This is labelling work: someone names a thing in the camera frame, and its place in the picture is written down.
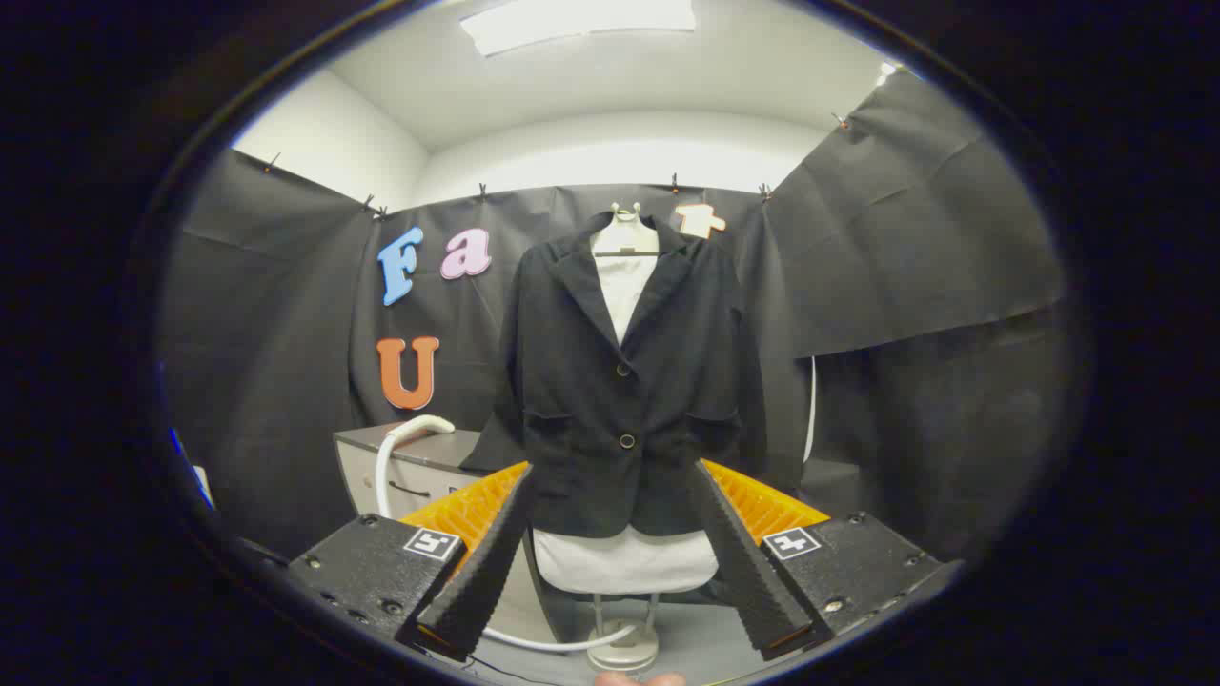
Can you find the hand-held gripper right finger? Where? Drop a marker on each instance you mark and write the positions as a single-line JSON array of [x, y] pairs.
[[748, 581]]

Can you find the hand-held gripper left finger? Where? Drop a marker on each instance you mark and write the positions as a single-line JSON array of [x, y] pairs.
[[486, 572]]

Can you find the black jacket with buttons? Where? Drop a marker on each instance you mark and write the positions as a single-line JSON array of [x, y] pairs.
[[591, 400]]

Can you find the white clothes hanger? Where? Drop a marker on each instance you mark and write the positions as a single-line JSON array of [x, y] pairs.
[[624, 233]]

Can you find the white mannequin torso on stand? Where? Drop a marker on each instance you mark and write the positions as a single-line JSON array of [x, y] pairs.
[[624, 562]]

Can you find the grey and white cabinet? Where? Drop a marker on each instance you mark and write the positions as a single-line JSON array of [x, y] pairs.
[[367, 476]]

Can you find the black backdrop cloth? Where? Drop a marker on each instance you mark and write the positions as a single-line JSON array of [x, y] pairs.
[[286, 381]]

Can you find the small ceiling light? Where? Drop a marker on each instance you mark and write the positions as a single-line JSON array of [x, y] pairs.
[[887, 72]]

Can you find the large rectangular ceiling light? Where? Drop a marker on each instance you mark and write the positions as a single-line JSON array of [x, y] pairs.
[[572, 21]]

